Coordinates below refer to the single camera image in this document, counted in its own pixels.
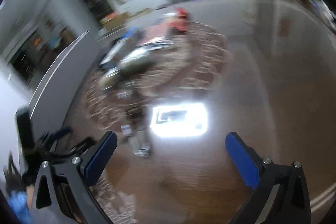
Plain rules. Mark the blue and white carton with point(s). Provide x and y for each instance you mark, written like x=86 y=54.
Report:
x=121 y=48

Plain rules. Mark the bundle of sticks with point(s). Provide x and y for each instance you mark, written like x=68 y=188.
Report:
x=136 y=62

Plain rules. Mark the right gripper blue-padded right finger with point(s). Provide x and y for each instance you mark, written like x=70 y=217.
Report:
x=282 y=187

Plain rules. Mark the grey storage box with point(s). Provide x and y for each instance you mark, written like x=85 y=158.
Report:
x=51 y=100

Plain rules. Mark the red snack packet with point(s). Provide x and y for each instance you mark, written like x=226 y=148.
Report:
x=180 y=20

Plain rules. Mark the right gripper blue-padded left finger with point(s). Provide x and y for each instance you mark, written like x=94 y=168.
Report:
x=62 y=194

